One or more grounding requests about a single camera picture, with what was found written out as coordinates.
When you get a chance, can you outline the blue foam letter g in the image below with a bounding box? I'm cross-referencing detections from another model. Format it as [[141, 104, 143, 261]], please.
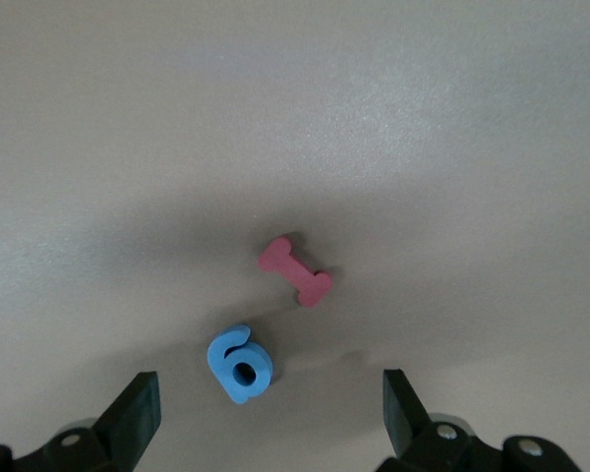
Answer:
[[206, 323, 272, 405]]

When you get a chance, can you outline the red foam letter I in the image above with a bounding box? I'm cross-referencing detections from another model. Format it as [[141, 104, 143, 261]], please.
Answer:
[[258, 234, 333, 307]]

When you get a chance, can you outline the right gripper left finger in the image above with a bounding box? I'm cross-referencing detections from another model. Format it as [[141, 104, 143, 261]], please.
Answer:
[[0, 372, 162, 472]]

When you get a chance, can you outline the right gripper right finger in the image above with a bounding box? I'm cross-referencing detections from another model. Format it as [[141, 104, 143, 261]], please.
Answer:
[[376, 368, 584, 472]]

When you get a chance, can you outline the brown table cover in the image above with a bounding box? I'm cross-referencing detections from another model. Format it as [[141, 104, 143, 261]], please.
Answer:
[[0, 0, 590, 472]]

